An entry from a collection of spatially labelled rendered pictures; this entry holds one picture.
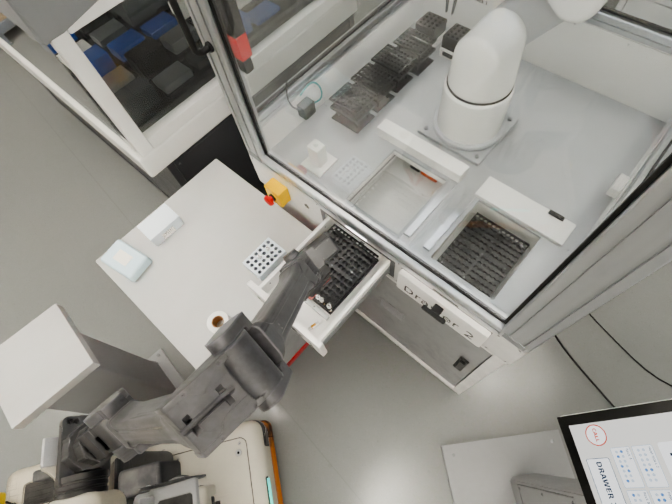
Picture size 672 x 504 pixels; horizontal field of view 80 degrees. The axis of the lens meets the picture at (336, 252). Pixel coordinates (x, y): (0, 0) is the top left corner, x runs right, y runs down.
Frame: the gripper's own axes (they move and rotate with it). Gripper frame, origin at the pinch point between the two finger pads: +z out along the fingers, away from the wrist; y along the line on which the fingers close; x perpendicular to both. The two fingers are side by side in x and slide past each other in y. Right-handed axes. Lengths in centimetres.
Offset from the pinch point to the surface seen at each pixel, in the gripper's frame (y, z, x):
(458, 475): -15, 94, -67
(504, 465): 0, 95, -78
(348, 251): 15.5, 11.8, 4.7
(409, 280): 18.6, 7.0, -16.6
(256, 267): -6.7, 16.5, 27.1
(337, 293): 3.0, 7.4, -3.0
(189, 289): -27, 17, 40
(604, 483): 7, -1, -75
